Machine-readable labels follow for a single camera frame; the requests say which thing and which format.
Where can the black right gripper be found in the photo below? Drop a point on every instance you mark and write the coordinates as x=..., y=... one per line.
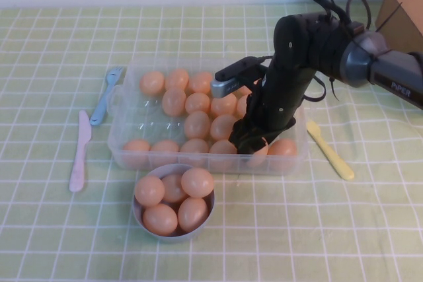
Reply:
x=284, y=97

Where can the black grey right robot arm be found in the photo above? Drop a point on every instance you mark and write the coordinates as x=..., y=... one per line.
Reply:
x=396, y=70

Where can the clear plastic egg box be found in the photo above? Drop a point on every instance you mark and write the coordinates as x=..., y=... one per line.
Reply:
x=155, y=120

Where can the yellow plastic knife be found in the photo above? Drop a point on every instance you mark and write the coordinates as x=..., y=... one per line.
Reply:
x=330, y=153

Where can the green checked tablecloth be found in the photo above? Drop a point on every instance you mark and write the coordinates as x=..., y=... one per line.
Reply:
x=297, y=229

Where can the grey round bowl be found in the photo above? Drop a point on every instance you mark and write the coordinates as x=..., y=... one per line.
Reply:
x=185, y=237

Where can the light blue plastic fork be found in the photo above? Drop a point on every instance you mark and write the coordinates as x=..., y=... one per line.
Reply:
x=102, y=102

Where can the pink plastic knife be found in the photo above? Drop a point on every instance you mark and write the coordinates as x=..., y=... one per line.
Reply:
x=81, y=150

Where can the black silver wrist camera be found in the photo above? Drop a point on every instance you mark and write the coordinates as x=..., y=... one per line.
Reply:
x=224, y=88

